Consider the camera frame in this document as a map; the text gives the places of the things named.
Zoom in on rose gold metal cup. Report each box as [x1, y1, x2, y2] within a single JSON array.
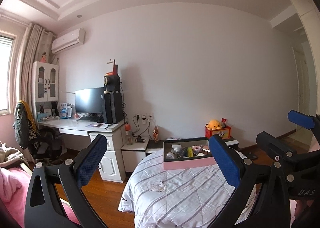
[[202, 145, 210, 153]]

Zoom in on pink white block toy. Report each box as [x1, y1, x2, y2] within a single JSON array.
[[197, 152, 206, 157]]

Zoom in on white round night light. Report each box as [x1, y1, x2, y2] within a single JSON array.
[[165, 152, 176, 160]]

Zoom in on yellow highlighter marker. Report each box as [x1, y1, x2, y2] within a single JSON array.
[[187, 147, 194, 157]]

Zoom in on black remote control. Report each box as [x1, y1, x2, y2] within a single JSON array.
[[179, 147, 188, 158]]

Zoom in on person's hand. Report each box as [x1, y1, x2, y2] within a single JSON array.
[[295, 200, 313, 219]]

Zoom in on pink bedding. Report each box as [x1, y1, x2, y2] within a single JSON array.
[[0, 142, 81, 228]]

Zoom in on black office chair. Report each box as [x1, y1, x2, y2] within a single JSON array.
[[13, 100, 63, 163]]

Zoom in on red cartoon storage box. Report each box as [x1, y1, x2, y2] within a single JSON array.
[[205, 126, 232, 140]]

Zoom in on white door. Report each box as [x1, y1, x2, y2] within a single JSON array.
[[293, 49, 310, 115]]

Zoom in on white desk with drawers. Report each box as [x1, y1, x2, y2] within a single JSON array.
[[39, 118, 126, 183]]

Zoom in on orange octopus plush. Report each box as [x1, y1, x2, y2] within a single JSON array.
[[206, 119, 222, 131]]

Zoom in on white striped quilted tablecloth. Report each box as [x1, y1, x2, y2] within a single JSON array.
[[118, 151, 235, 227]]

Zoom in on black keyboard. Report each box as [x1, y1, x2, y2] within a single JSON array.
[[76, 116, 104, 123]]

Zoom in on low black white tv stand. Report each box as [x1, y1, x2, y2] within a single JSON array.
[[120, 136, 240, 173]]

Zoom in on pink and green box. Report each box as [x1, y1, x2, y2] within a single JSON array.
[[163, 137, 216, 170]]

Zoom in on orange cap water bottle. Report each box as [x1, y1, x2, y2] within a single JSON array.
[[124, 122, 133, 145]]

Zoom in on black computer tower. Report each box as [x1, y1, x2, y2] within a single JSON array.
[[103, 92, 124, 124]]

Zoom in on black computer monitor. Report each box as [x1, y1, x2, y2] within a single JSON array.
[[75, 87, 104, 114]]

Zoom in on anatomy model figurine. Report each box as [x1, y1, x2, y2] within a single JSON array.
[[153, 126, 159, 143]]

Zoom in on white glass door cabinet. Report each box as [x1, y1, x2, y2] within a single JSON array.
[[31, 62, 59, 121]]

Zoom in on black boxes stack on tower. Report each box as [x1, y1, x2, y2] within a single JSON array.
[[104, 59, 120, 93]]

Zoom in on doll figure on cabinet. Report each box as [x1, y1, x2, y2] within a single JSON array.
[[40, 52, 48, 63]]

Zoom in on beige window curtain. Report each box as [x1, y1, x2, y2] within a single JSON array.
[[8, 23, 55, 110]]

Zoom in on white wall power sockets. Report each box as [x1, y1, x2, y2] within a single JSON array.
[[133, 114, 153, 124]]

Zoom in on white wall air conditioner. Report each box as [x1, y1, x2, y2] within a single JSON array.
[[52, 28, 85, 54]]

